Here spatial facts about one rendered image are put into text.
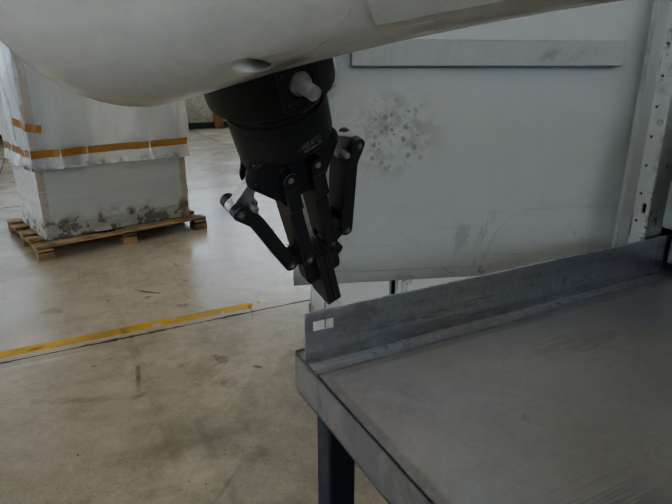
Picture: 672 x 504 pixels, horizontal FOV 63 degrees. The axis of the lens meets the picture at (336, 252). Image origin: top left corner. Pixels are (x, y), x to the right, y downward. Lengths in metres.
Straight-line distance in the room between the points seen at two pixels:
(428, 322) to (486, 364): 0.11
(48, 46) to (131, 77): 0.02
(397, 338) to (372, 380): 0.11
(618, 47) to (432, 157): 0.35
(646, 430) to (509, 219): 0.50
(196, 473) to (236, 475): 0.13
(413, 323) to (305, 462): 1.17
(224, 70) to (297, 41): 0.03
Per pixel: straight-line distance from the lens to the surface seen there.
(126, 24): 0.18
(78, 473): 2.00
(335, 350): 0.71
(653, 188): 1.11
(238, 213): 0.42
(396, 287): 1.78
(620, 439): 0.65
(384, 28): 0.19
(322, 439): 0.77
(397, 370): 0.69
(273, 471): 1.85
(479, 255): 1.04
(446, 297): 0.78
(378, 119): 0.93
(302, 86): 0.35
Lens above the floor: 1.20
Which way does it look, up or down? 19 degrees down
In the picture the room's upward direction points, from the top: straight up
